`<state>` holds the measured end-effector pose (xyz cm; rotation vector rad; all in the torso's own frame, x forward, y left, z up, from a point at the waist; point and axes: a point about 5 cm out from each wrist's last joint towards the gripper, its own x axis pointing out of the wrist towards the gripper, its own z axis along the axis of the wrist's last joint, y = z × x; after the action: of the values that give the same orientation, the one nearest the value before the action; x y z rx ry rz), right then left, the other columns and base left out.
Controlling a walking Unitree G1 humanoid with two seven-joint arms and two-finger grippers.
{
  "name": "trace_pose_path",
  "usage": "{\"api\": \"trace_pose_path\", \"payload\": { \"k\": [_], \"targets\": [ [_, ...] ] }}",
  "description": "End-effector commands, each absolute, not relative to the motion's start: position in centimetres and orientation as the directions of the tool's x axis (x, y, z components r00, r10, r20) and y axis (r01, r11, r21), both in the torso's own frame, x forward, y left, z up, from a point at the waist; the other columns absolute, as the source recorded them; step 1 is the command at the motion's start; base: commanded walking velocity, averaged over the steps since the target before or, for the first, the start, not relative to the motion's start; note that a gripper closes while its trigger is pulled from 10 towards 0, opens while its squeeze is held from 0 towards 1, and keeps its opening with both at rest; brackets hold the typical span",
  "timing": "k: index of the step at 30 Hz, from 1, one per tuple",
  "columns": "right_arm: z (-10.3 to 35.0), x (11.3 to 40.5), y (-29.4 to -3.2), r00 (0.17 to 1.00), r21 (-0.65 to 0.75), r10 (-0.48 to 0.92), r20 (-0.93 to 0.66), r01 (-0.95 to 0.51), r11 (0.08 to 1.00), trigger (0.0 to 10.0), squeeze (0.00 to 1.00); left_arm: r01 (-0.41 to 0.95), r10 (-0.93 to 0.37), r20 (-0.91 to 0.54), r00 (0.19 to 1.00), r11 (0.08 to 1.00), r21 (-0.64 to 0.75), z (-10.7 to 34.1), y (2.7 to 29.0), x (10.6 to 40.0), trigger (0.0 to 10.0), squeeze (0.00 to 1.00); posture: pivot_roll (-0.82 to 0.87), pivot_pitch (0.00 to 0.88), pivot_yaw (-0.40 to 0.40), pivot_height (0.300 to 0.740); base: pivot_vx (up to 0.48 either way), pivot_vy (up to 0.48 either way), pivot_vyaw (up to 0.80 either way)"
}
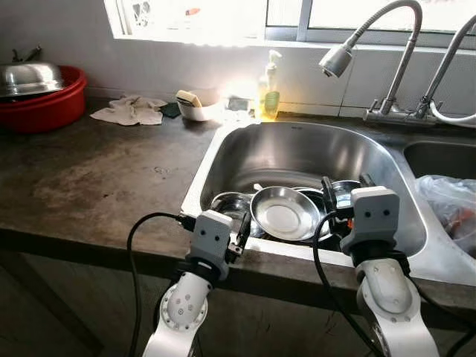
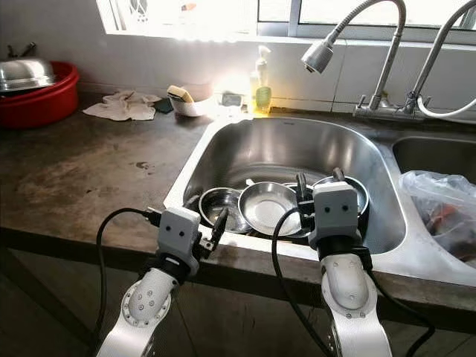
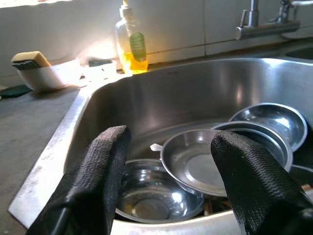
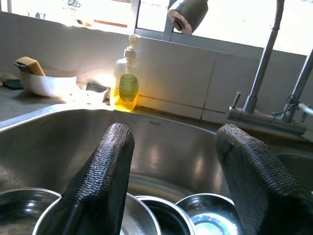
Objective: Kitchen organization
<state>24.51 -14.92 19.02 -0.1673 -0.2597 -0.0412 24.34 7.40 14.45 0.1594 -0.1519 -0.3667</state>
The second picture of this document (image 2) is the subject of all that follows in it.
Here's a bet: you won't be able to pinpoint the white flexible hose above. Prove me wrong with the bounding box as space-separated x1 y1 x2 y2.
416 94 476 122

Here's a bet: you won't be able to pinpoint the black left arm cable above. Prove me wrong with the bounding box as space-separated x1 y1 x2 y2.
94 206 164 352

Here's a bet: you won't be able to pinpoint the red plastic basin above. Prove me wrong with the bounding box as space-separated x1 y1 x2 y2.
0 60 81 130

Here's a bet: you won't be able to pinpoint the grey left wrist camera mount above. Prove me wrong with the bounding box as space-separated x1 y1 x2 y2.
158 206 202 262

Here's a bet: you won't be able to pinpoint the crumpled white cloth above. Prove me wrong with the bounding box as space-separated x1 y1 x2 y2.
83 89 163 123

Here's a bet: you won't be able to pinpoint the clear plastic bag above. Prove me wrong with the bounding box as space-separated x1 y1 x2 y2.
399 170 476 263

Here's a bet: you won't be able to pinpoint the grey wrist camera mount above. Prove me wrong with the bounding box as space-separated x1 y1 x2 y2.
308 180 362 247
158 206 202 262

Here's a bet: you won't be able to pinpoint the yellow dish sponge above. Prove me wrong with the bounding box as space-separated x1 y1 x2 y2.
167 84 195 103

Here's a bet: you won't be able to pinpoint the dark green scrub pad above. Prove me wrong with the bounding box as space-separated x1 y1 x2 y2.
152 96 174 115

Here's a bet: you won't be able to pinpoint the white ceramic bowl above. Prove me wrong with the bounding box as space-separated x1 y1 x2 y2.
169 90 213 118

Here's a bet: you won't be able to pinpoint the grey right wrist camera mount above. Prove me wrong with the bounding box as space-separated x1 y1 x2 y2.
308 180 362 247

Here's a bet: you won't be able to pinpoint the grey window frame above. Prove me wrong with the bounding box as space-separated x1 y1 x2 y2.
96 0 476 43

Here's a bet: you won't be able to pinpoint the stainless steel double sink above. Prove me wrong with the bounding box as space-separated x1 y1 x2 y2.
163 115 476 281

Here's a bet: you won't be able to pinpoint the plain gooseneck steel faucet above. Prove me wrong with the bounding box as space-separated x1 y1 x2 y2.
405 0 476 121

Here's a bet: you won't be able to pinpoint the yellow dish soap pump bottle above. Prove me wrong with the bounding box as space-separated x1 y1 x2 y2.
251 45 274 117

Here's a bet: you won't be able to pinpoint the domed stainless steel lid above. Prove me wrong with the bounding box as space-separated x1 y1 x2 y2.
0 42 57 94

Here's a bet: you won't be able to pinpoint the small deep steel bowl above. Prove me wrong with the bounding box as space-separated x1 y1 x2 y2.
196 186 245 234

